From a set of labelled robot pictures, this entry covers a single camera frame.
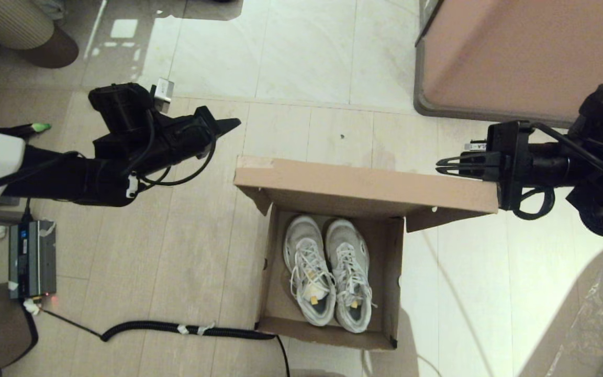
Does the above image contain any black coiled cable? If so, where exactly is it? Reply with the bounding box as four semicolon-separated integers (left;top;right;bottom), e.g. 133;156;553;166
40;307;292;377

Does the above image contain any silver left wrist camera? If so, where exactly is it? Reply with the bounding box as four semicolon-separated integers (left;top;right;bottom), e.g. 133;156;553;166
151;78;175;114

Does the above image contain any white sneaker small yellow tag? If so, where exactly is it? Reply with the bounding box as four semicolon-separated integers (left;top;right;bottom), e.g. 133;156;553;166
324;218;374;334

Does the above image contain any brown cardboard shoe box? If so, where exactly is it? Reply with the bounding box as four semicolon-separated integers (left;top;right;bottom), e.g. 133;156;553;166
233;155;499;351

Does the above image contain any large pink cabinet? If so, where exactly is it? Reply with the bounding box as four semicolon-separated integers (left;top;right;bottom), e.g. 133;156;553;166
414;0;603;129

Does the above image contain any black stick green tip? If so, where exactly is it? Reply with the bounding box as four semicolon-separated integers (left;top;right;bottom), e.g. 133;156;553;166
0;123;52;141

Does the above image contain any beige ribbed round pouf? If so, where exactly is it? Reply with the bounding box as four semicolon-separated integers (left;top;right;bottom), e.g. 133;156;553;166
0;0;80;69

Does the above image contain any white sneaker large yellow tag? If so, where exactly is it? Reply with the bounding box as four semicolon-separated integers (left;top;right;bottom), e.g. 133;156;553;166
283;215;337;327

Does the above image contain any clear crinkled plastic sheet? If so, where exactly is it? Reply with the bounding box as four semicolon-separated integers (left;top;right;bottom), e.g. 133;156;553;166
520;267;603;377

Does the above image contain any grey metal power inverter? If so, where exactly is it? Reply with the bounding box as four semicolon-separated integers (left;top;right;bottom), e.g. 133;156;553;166
9;219;58;301

